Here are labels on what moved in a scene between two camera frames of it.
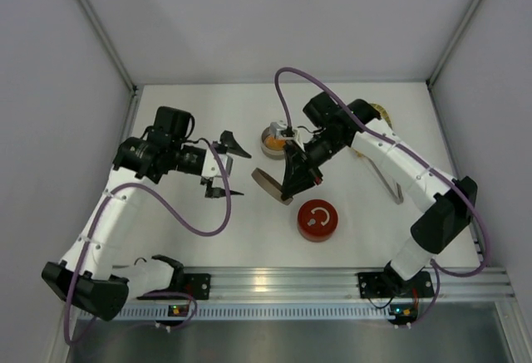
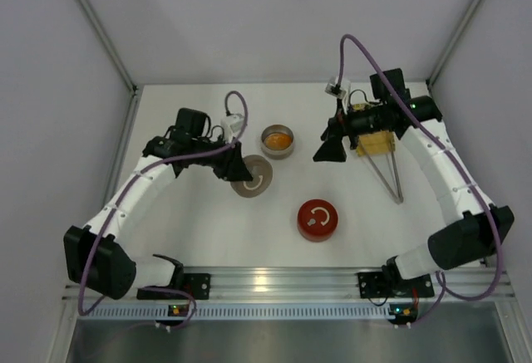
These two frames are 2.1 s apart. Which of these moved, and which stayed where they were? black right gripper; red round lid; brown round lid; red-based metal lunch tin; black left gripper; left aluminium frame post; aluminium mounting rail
Moved: brown round lid; black right gripper; black left gripper
Stayed: red-based metal lunch tin; red round lid; left aluminium frame post; aluminium mounting rail
